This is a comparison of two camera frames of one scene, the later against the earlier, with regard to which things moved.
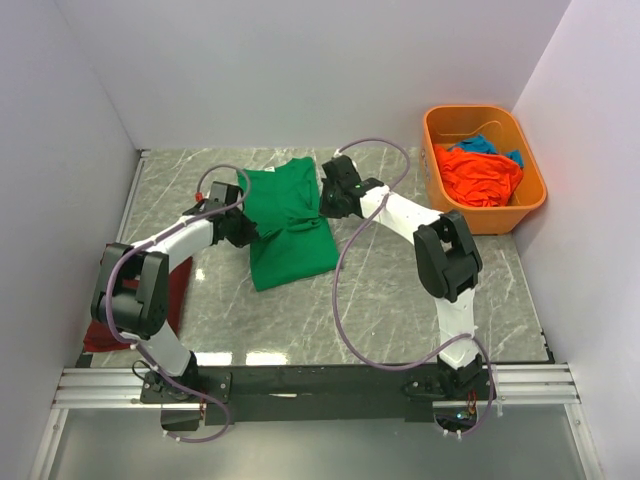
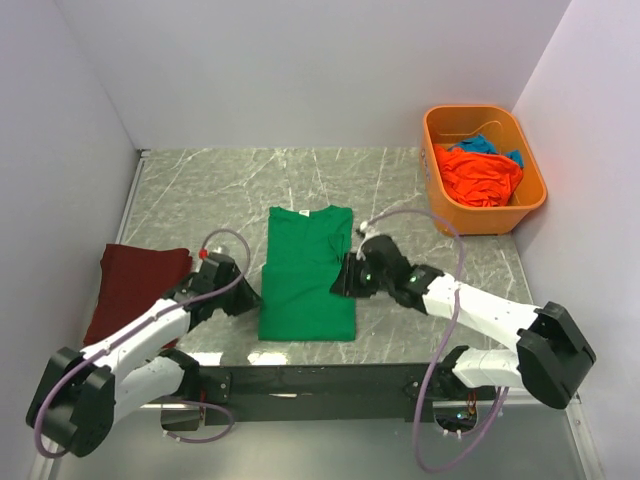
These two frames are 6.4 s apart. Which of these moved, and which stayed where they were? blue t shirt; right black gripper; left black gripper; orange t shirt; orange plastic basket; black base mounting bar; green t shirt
Moved: left black gripper; right black gripper; green t shirt
Stayed: orange plastic basket; black base mounting bar; blue t shirt; orange t shirt
